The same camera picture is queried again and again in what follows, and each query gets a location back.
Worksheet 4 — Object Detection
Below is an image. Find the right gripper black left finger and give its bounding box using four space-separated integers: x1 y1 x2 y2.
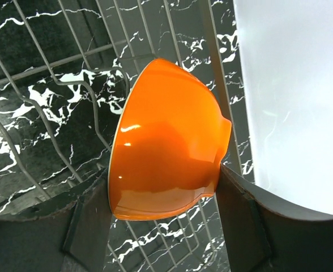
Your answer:
0 170 112 271

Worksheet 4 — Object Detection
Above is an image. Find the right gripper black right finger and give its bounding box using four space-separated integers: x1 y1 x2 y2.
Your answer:
216 165 333 271

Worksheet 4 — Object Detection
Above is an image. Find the orange bowl white inside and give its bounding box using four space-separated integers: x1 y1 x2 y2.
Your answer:
108 58 232 221

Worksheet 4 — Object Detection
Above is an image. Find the grey wire dish rack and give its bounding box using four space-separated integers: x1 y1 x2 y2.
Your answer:
0 0 255 272

